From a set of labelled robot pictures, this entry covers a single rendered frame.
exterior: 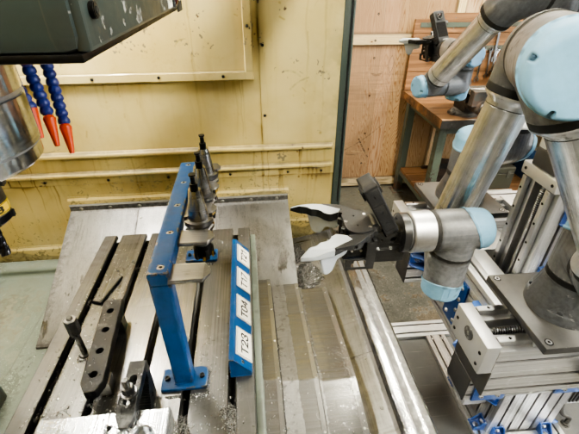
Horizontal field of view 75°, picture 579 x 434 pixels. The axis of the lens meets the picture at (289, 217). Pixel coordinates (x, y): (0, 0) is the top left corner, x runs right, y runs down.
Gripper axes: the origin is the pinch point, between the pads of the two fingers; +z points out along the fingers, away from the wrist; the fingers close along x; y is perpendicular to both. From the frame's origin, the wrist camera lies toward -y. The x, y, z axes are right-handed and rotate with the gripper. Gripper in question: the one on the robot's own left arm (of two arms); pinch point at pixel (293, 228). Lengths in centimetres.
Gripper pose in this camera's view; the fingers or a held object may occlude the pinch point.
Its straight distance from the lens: 64.6
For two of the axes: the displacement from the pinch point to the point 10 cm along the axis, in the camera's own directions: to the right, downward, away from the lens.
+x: -1.0, -5.4, 8.4
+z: -10.0, 0.5, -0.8
